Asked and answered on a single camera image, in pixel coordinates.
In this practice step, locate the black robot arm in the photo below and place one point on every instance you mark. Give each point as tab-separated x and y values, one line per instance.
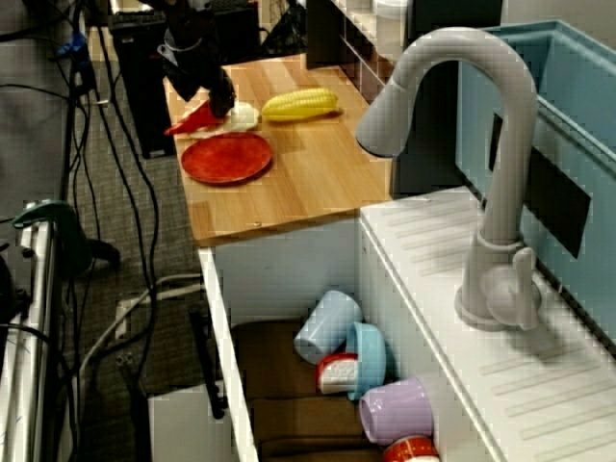
187	19

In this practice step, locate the red tomato can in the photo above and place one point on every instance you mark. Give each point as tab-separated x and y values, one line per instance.
409	450

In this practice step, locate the grey toy faucet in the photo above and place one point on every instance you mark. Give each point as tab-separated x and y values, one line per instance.
505	144

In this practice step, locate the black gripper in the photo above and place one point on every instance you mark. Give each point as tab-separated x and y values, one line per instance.
192	69

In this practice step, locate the white toy sink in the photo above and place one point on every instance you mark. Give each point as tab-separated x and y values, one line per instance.
414	289

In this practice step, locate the teal plastic bin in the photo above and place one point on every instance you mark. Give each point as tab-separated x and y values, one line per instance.
572	96

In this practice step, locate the red and white toy food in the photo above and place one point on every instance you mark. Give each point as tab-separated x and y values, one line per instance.
337	373

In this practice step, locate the light blue plastic cup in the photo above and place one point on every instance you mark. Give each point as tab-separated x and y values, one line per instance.
327	322

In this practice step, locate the green clamp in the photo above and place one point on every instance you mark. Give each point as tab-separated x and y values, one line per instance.
67	226

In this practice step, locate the black robot base box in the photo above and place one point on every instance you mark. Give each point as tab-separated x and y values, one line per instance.
139	86

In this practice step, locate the cream scalloped plate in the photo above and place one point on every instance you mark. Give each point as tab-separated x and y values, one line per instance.
243	118

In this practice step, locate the yellow toy corn cob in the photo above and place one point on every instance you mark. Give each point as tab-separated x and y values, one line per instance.
298	103

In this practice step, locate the light blue plastic bowl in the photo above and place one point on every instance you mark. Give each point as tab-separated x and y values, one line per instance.
370	356

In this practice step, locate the purple plastic cup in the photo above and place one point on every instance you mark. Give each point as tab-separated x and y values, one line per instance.
399	409

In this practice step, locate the red round plate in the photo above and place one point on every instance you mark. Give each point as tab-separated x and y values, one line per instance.
226	159

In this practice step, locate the red toy pepper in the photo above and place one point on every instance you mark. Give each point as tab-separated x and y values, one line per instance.
192	120

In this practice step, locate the aluminium frame rail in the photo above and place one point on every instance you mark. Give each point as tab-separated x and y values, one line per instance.
33	337

